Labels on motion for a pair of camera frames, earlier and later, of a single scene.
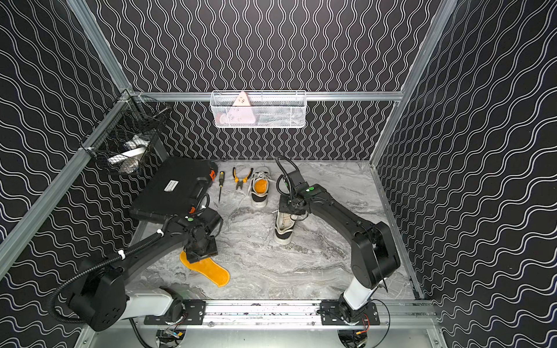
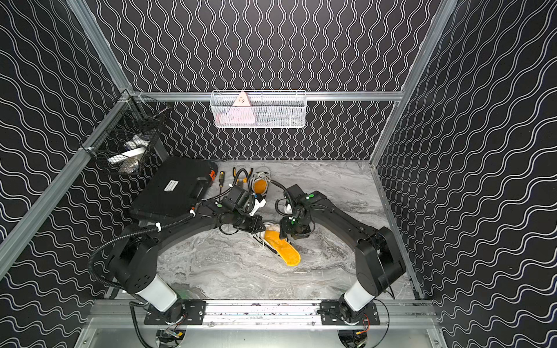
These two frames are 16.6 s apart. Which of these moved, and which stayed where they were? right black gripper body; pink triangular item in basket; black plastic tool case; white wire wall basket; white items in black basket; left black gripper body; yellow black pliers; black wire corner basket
Moved: left black gripper body; right black gripper body
Stayed: black plastic tool case; white items in black basket; black wire corner basket; yellow black pliers; white wire wall basket; pink triangular item in basket
